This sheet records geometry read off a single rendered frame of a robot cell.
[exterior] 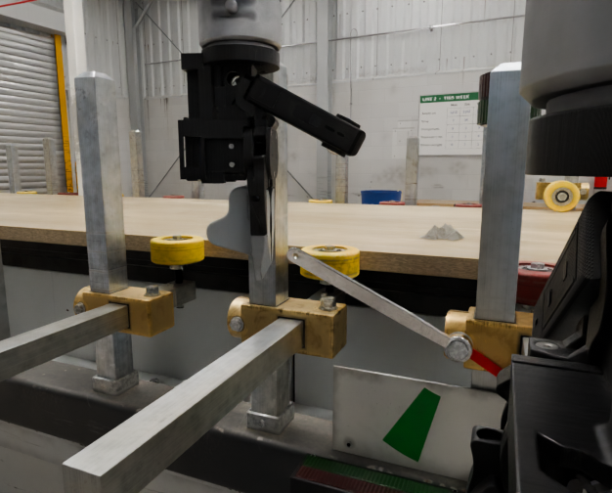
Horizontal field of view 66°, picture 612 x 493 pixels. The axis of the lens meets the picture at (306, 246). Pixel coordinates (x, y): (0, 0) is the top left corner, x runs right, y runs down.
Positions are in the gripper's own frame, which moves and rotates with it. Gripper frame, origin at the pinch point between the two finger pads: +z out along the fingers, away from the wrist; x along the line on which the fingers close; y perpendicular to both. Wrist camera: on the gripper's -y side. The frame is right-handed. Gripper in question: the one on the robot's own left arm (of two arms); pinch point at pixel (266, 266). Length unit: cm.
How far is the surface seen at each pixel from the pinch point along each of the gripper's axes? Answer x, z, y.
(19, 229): -43, 2, 54
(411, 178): -111, -6, -33
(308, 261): 1.8, -0.9, -4.2
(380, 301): 2.1, 2.8, -11.1
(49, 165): -166, -10, 120
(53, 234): -40, 3, 45
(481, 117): -4.1, -14.6, -21.3
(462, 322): 0.2, 5.3, -19.4
